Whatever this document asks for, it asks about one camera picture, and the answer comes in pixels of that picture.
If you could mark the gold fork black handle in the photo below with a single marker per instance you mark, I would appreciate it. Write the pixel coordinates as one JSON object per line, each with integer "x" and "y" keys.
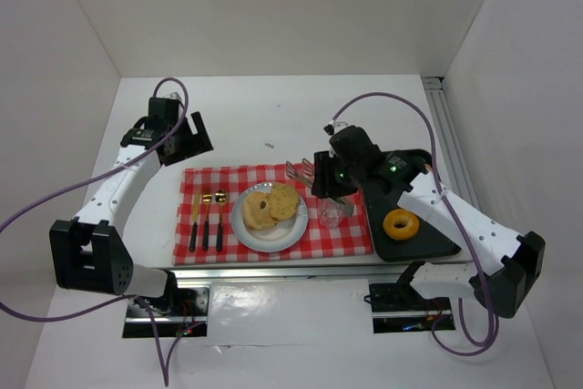
{"x": 207, "y": 198}

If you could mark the glazed yellow donut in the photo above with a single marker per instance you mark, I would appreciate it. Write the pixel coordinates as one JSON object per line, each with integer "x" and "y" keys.
{"x": 401, "y": 225}

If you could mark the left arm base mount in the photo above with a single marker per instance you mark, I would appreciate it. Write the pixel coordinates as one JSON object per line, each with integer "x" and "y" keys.
{"x": 179, "y": 311}

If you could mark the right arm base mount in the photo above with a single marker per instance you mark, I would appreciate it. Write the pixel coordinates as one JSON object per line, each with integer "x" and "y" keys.
{"x": 398, "y": 308}

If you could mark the black baking tray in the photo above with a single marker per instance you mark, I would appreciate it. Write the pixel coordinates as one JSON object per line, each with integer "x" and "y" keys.
{"x": 399, "y": 170}

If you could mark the seeded bagel half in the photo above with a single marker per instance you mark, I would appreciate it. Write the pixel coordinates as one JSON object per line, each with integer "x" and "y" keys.
{"x": 284, "y": 200}

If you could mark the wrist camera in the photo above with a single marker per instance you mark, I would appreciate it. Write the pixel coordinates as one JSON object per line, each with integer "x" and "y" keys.
{"x": 173, "y": 96}
{"x": 334, "y": 125}

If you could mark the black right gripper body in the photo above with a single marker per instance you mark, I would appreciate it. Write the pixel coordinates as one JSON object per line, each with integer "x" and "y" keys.
{"x": 325, "y": 175}

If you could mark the aluminium frame rail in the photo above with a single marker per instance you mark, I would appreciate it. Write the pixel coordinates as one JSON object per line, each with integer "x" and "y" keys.
{"x": 455, "y": 163}

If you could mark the pale bagel half with hole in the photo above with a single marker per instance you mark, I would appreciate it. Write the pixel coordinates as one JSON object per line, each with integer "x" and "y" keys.
{"x": 256, "y": 211}

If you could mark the clear drinking glass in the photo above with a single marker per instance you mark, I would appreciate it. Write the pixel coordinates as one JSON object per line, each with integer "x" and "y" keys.
{"x": 330, "y": 215}

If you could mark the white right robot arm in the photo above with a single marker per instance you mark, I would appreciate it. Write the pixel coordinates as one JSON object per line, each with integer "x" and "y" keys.
{"x": 497, "y": 266}

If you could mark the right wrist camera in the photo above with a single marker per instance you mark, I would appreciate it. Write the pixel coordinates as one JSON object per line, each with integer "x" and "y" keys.
{"x": 334, "y": 125}

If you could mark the gold spoon black handle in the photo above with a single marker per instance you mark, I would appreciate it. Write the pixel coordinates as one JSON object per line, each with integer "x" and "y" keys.
{"x": 222, "y": 198}

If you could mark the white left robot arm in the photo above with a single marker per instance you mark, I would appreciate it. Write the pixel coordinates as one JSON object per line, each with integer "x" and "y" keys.
{"x": 88, "y": 252}

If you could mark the white plate blue rim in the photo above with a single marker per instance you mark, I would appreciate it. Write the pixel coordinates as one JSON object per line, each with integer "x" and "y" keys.
{"x": 279, "y": 238}

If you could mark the gold knife black handle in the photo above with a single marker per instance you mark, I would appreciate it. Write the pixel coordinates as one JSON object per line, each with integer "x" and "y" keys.
{"x": 195, "y": 217}

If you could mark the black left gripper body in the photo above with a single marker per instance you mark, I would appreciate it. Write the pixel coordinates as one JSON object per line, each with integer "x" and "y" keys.
{"x": 189, "y": 142}

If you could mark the red white checkered cloth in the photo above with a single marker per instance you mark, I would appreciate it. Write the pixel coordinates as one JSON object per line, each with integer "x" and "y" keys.
{"x": 351, "y": 238}

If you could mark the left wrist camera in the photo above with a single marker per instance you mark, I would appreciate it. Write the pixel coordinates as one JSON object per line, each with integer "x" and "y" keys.
{"x": 173, "y": 96}

